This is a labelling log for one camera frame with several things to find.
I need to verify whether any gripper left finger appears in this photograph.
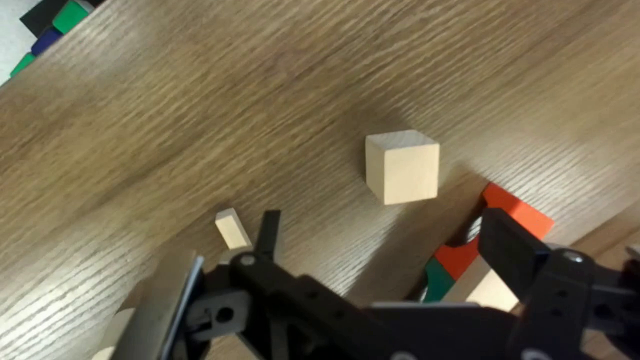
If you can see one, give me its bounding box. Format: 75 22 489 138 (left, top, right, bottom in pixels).
184 210 392 360

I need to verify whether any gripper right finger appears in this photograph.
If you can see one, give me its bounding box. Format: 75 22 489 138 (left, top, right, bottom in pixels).
478 207 640 360

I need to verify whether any flat natural wooden block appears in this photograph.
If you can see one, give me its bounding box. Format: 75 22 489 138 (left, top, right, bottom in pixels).
442 254 521 313

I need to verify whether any orange arch block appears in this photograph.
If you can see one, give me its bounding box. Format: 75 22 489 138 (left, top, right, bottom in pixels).
432 182 555 282

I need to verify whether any small natural wooden block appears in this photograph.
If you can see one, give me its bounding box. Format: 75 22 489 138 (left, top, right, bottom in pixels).
214 207 253 250

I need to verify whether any green wooden block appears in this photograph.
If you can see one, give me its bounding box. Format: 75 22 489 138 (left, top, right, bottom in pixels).
423 257 456 304

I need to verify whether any cream round block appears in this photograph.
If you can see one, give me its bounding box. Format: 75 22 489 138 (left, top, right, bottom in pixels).
90 307 137 360

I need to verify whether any blue block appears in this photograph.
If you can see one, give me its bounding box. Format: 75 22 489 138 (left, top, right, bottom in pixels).
30 26 64 57

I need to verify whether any black block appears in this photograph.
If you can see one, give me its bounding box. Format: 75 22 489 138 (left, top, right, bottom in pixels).
19 0 69 37

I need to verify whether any grey flat plate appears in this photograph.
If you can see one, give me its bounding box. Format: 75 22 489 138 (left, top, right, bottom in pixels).
111 249 206 360

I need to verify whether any natural wooden cube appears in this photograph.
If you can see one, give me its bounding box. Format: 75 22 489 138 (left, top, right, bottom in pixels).
364 129 441 206

